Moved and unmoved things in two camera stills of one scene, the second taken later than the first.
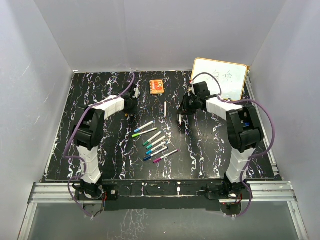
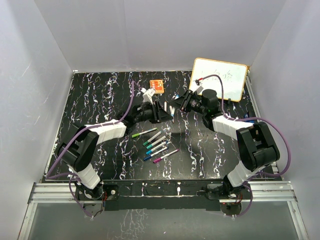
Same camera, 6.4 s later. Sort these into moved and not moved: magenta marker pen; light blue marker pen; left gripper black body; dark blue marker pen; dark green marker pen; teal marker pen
Moved: light blue marker pen; left gripper black body
Not moved: dark green marker pen; teal marker pen; magenta marker pen; dark blue marker pen
